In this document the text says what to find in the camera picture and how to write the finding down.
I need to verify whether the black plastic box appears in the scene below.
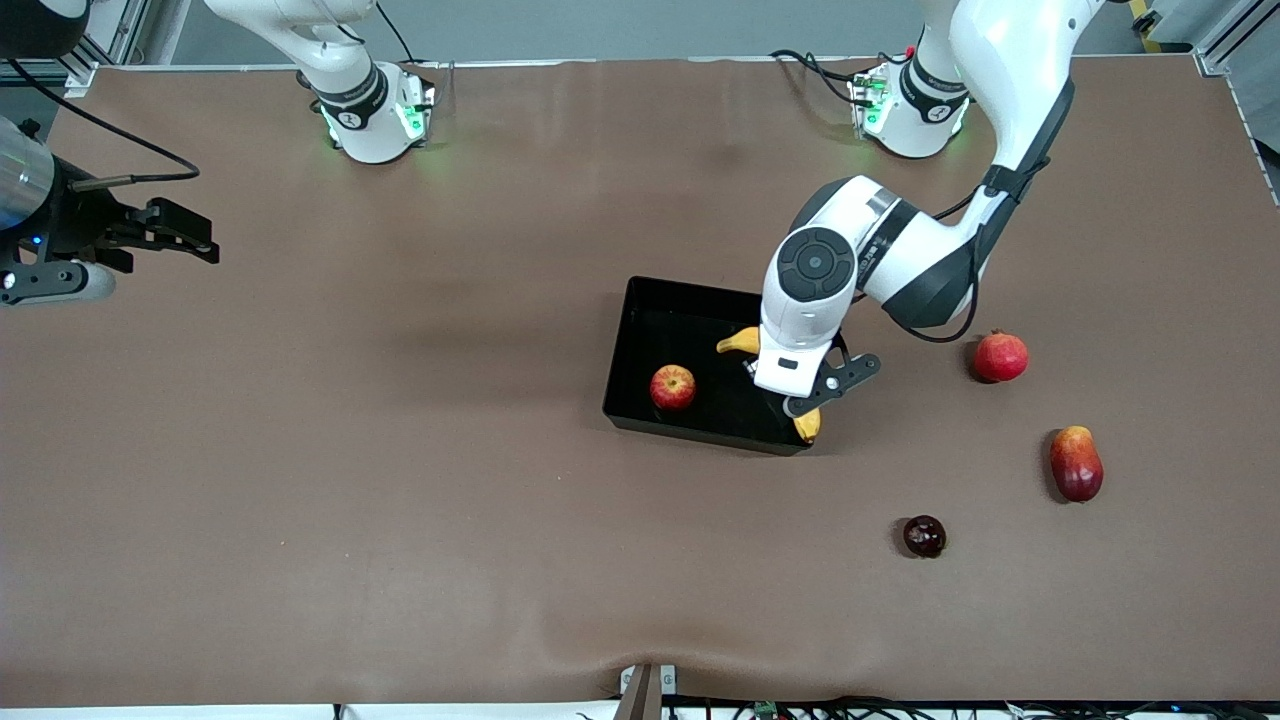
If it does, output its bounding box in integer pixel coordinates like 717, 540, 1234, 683
601, 276, 816, 457

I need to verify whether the red yellow apple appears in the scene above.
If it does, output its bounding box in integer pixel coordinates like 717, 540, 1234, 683
649, 364, 698, 412

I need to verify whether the yellow banana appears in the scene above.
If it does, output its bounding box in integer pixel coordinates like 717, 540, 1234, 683
716, 326, 823, 444

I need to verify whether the table cover mat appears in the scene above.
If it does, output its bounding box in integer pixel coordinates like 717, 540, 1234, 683
0, 55, 1280, 706

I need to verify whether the dark purple plum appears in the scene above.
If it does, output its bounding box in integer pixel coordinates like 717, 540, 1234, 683
903, 515, 948, 559

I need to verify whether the red pomegranate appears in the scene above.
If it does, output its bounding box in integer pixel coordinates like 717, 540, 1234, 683
974, 329, 1030, 384

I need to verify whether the red mango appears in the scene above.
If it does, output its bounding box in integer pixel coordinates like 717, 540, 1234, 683
1049, 426, 1105, 503

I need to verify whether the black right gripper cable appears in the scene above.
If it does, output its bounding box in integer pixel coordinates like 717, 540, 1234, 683
5, 60, 201, 191

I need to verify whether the aluminium frame profile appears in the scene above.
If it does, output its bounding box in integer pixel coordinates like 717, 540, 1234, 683
1140, 0, 1280, 79
60, 0, 151, 93

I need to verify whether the black right arm base cable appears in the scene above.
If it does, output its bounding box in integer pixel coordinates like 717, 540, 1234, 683
375, 0, 416, 66

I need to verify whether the black arm base cable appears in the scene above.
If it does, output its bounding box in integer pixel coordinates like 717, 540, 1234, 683
768, 48, 881, 106
375, 0, 416, 66

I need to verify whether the metal table bracket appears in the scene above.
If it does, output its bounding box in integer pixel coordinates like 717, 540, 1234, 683
618, 663, 678, 720

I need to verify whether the black left arm base cable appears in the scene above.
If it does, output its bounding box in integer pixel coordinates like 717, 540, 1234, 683
768, 48, 881, 106

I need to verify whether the yellow black striped post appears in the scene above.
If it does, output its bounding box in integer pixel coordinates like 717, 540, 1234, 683
1128, 0, 1163, 53

